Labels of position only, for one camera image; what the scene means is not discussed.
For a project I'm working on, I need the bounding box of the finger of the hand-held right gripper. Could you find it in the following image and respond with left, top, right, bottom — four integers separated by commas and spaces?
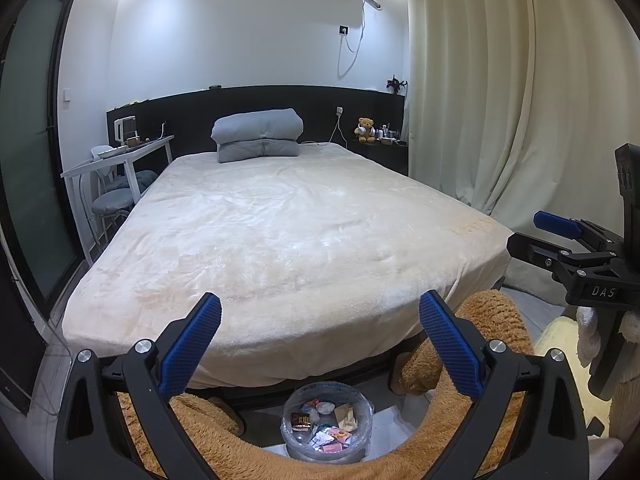
506, 232, 621, 283
532, 211, 622, 257

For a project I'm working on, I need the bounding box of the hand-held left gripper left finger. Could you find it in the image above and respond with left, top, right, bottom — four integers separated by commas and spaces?
53, 292, 223, 480

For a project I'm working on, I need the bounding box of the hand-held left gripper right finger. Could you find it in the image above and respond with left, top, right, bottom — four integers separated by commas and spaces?
419, 290, 590, 480

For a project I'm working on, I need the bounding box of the beige paper bag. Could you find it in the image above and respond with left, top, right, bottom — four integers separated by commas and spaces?
333, 403, 357, 431

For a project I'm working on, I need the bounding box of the trash bin with clear liner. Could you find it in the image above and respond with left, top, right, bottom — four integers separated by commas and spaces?
280, 381, 375, 464

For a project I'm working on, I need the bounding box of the pink packet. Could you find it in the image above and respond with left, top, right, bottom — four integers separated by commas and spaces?
319, 425, 352, 454

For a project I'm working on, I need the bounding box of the person's right leg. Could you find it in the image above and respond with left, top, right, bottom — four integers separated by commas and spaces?
350, 290, 537, 480

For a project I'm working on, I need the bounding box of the cream curtain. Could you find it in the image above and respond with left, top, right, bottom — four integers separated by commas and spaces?
404, 0, 640, 242

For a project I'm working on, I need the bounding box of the bed with beige blanket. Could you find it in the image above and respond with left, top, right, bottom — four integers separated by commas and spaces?
61, 145, 516, 390

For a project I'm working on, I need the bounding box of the chair with grey cushion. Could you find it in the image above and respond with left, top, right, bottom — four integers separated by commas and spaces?
114, 169, 159, 197
90, 145, 137, 247

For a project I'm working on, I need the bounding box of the black nightstand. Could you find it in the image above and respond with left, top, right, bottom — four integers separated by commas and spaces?
349, 137, 409, 177

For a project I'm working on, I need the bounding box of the group of small bottles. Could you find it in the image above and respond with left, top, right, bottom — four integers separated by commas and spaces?
377, 122, 404, 146

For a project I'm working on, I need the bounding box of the white desk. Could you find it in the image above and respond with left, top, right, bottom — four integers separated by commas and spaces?
60, 135, 175, 267

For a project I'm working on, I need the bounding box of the grey pillow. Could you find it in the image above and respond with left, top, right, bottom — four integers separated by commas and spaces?
217, 140, 300, 164

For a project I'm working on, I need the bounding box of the brown teddy bear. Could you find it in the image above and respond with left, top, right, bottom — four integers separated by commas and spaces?
354, 117, 377, 144

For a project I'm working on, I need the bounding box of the folded grey duvet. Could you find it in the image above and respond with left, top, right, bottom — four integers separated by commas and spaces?
210, 107, 305, 146

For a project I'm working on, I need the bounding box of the black headboard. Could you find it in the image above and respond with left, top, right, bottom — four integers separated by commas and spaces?
106, 85, 406, 177

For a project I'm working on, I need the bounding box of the frosted glass door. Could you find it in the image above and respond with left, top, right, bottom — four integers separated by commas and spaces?
0, 0, 87, 313

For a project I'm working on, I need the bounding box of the white charger cable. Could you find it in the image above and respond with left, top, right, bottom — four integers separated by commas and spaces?
300, 112, 344, 147

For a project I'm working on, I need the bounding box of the white power cable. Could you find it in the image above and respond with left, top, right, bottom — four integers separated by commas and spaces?
337, 0, 366, 79

